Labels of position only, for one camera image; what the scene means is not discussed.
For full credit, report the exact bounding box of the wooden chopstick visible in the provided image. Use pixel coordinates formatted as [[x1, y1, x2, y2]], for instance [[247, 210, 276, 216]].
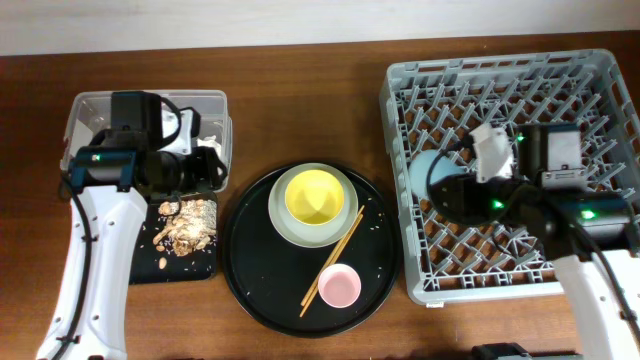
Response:
[[299, 212, 363, 318], [301, 205, 365, 316]]

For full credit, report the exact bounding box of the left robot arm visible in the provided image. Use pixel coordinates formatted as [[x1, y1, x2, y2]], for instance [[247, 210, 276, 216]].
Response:
[[37, 90, 232, 359]]

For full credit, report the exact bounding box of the clear plastic bin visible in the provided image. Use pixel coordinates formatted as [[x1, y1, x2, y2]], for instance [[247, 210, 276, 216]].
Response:
[[60, 90, 233, 192]]

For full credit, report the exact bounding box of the blue cup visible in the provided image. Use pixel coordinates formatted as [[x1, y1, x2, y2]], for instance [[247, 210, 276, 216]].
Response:
[[408, 150, 465, 198]]

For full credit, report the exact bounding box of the pink cup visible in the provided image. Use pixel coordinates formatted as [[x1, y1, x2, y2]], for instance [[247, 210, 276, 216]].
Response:
[[318, 264, 362, 308]]

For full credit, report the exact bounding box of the large white napkin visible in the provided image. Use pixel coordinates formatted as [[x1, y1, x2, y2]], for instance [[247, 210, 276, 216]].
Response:
[[196, 135, 224, 160]]

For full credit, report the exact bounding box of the yellow bowl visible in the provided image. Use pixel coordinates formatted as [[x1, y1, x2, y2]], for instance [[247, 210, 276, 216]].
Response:
[[285, 169, 345, 226]]

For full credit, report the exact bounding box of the grey plate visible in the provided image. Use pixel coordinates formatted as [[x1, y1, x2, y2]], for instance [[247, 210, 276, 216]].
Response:
[[268, 163, 359, 248]]

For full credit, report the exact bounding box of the black rectangular tray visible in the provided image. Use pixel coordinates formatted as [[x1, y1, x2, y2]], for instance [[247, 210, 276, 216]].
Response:
[[129, 192, 218, 285]]

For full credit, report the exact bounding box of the grey dishwasher rack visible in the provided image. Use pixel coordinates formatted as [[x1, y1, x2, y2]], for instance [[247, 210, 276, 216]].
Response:
[[379, 49, 639, 307]]

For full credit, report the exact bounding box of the food scraps pile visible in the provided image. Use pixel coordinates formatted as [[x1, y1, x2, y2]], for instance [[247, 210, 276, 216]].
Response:
[[152, 199, 217, 257]]

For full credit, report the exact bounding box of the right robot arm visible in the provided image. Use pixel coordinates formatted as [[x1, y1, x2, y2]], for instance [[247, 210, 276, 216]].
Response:
[[425, 123, 639, 359]]

